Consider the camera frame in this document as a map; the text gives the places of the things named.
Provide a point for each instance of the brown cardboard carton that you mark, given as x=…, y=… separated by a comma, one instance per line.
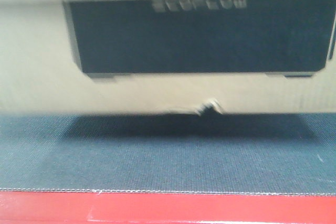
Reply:
x=39, y=75

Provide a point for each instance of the dark conveyor belt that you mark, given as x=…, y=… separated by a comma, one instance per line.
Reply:
x=263, y=154

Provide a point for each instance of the red conveyor edge frame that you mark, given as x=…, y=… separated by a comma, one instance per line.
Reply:
x=44, y=207

